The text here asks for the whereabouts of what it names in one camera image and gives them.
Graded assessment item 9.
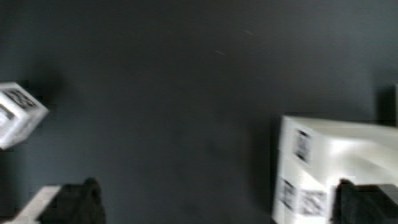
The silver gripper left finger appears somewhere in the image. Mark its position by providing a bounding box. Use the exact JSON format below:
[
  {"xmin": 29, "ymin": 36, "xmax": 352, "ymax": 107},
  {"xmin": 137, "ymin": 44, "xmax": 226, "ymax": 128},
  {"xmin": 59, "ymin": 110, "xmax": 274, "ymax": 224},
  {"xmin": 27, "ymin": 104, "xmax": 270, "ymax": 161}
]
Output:
[{"xmin": 11, "ymin": 178, "xmax": 107, "ymax": 224}]

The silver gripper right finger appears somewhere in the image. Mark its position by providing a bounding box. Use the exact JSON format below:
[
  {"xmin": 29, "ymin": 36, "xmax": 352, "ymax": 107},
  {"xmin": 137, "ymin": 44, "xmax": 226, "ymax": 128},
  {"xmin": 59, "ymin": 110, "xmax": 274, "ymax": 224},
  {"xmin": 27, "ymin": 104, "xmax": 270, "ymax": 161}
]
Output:
[{"xmin": 331, "ymin": 179, "xmax": 398, "ymax": 224}]

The white chair seat part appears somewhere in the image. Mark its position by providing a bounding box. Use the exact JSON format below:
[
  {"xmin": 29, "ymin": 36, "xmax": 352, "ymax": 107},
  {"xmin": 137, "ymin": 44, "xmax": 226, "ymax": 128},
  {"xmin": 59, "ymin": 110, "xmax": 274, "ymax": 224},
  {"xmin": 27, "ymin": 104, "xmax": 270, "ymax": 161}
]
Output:
[{"xmin": 272, "ymin": 116, "xmax": 398, "ymax": 224}]

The white tagged cube left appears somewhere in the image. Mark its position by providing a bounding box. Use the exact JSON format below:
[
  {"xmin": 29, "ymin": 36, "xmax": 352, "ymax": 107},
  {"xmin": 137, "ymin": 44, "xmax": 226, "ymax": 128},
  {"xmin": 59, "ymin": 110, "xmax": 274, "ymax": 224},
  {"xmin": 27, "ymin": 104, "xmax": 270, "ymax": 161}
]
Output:
[{"xmin": 0, "ymin": 82, "xmax": 48, "ymax": 149}]

